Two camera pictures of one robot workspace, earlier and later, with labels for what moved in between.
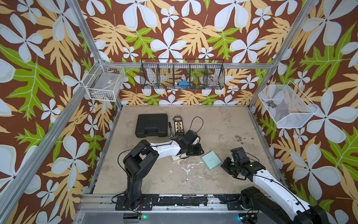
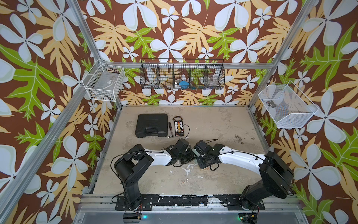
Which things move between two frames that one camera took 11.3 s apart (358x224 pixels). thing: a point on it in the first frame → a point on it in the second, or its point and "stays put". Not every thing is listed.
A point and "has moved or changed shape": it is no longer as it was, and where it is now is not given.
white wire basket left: x=104 y=82 stays put
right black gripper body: x=230 y=167 → x=202 y=161
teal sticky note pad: x=211 y=160 has moved or changed shape
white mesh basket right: x=286 y=106 stays put
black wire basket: x=182 y=74 stays put
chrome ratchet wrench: x=170 y=127 stays put
